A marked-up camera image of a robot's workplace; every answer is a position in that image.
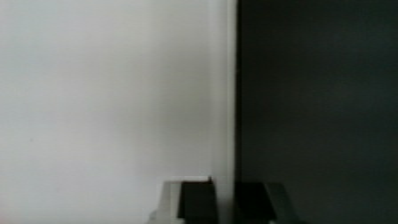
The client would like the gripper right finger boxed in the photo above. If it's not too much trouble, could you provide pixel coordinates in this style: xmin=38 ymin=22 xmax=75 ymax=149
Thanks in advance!
xmin=235 ymin=182 xmax=305 ymax=224

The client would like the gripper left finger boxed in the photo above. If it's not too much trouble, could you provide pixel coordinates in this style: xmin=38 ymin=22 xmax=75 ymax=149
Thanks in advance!
xmin=148 ymin=181 xmax=219 ymax=224

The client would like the white drawer cabinet frame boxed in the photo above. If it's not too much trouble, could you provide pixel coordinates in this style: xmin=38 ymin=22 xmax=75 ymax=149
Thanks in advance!
xmin=0 ymin=0 xmax=237 ymax=224

